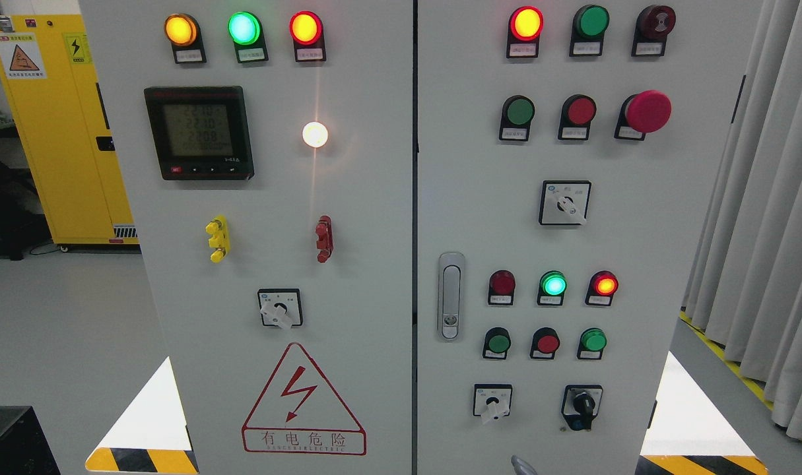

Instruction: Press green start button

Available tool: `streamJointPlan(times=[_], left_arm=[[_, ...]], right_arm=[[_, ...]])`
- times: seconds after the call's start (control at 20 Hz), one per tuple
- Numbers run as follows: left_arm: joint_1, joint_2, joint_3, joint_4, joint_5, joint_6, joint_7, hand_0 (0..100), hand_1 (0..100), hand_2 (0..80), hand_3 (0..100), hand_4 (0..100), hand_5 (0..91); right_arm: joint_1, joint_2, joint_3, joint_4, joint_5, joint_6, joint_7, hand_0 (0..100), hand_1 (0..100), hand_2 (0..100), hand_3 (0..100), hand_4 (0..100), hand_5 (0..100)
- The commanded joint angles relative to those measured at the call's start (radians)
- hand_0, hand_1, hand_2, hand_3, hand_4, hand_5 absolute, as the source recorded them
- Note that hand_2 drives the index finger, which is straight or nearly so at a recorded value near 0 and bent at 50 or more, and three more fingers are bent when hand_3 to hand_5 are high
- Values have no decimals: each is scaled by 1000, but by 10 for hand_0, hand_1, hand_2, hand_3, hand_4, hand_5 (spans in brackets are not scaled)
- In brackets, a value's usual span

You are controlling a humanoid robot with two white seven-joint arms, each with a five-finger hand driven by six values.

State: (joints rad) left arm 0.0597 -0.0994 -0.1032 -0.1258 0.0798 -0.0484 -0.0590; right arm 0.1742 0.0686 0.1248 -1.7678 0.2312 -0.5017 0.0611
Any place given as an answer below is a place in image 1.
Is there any lower left green push button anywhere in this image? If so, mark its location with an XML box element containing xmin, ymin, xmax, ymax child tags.
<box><xmin>482</xmin><ymin>327</ymin><xmax>512</xmax><ymax>360</ymax></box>

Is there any green start push button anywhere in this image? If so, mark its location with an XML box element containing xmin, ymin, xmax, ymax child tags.
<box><xmin>498</xmin><ymin>94</ymin><xmax>535</xmax><ymax>142</ymax></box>

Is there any lower red push button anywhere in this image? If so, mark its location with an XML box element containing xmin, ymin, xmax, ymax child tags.
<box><xmin>529</xmin><ymin>327</ymin><xmax>560</xmax><ymax>360</ymax></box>

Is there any lower right green push button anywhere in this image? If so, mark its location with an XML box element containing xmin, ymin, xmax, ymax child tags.
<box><xmin>578</xmin><ymin>327</ymin><xmax>608</xmax><ymax>360</ymax></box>

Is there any red stop push button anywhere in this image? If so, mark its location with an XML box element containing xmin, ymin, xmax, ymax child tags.
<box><xmin>557</xmin><ymin>94</ymin><xmax>597</xmax><ymax>141</ymax></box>

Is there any red emergency stop mushroom button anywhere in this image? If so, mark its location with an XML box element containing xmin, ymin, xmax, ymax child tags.
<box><xmin>614</xmin><ymin>90</ymin><xmax>672</xmax><ymax>141</ymax></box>

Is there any grey electrical control cabinet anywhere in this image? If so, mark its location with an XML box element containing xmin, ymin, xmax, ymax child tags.
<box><xmin>80</xmin><ymin>1</ymin><xmax>763</xmax><ymax>474</ymax></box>

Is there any red terminal connector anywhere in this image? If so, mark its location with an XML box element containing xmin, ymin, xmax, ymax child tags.
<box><xmin>314</xmin><ymin>214</ymin><xmax>334</xmax><ymax>263</ymax></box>

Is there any dark red indicator lamp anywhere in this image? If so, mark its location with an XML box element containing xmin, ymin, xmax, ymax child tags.
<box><xmin>487</xmin><ymin>270</ymin><xmax>516</xmax><ymax>306</ymax></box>

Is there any white lit indicator lamp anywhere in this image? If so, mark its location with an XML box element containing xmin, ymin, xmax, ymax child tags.
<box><xmin>302</xmin><ymin>121</ymin><xmax>329</xmax><ymax>148</ymax></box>

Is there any lit green indicator lamp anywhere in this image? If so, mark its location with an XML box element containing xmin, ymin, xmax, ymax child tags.
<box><xmin>537</xmin><ymin>270</ymin><xmax>568</xmax><ymax>306</ymax></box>

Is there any yellow terminal connector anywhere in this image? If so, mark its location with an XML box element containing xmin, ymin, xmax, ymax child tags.
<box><xmin>205</xmin><ymin>214</ymin><xmax>231</xmax><ymax>263</ymax></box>

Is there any red electric hazard warning sticker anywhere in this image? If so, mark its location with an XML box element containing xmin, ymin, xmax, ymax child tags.
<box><xmin>242</xmin><ymin>342</ymin><xmax>367</xmax><ymax>456</ymax></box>

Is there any lit red indicator lamp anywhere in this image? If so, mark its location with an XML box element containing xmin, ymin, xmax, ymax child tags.
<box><xmin>584</xmin><ymin>270</ymin><xmax>620</xmax><ymax>307</ymax></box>

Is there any black digital power meter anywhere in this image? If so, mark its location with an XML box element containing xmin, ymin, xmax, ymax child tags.
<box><xmin>144</xmin><ymin>85</ymin><xmax>255</xmax><ymax>180</ymax></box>

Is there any red indicator lamp top left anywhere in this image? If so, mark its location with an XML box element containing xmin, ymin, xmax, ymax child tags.
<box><xmin>289</xmin><ymin>10</ymin><xmax>327</xmax><ymax>62</ymax></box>

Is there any red indicator lamp top right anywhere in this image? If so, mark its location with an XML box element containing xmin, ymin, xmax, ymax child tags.
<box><xmin>506</xmin><ymin>5</ymin><xmax>545</xmax><ymax>58</ymax></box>

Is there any green indicator lamp top left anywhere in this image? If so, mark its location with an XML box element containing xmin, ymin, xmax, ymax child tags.
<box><xmin>228</xmin><ymin>11</ymin><xmax>269</xmax><ymax>63</ymax></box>

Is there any green lamp top right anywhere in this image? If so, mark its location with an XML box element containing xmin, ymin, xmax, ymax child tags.
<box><xmin>569</xmin><ymin>4</ymin><xmax>610</xmax><ymax>57</ymax></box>

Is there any amber indicator lamp top left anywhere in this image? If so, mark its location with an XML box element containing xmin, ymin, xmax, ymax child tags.
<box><xmin>164</xmin><ymin>13</ymin><xmax>207</xmax><ymax>64</ymax></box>

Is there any grey curtain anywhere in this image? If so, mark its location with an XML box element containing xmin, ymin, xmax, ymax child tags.
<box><xmin>684</xmin><ymin>1</ymin><xmax>802</xmax><ymax>440</ymax></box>

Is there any yellow safety cabinet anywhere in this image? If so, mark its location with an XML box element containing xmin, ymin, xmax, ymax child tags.
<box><xmin>0</xmin><ymin>15</ymin><xmax>139</xmax><ymax>247</ymax></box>

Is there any black box bottom left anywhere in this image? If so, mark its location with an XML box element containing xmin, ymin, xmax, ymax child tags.
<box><xmin>0</xmin><ymin>406</ymin><xmax>60</xmax><ymax>474</ymax></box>

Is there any grey door handle lock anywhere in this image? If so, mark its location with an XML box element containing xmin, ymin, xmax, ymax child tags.
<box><xmin>437</xmin><ymin>252</ymin><xmax>466</xmax><ymax>342</ymax></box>

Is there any left door selector switch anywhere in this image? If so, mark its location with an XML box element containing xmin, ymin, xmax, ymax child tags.
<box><xmin>257</xmin><ymin>288</ymin><xmax>304</xmax><ymax>329</ymax></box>

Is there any upper right selector switch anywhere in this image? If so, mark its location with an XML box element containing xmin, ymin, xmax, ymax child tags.
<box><xmin>539</xmin><ymin>180</ymin><xmax>591</xmax><ymax>226</ymax></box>

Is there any lower white selector switch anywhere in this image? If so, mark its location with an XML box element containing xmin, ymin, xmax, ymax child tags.
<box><xmin>473</xmin><ymin>384</ymin><xmax>514</xmax><ymax>424</ymax></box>

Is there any black knob selector switch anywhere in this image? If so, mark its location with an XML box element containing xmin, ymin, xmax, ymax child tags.
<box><xmin>560</xmin><ymin>385</ymin><xmax>603</xmax><ymax>431</ymax></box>

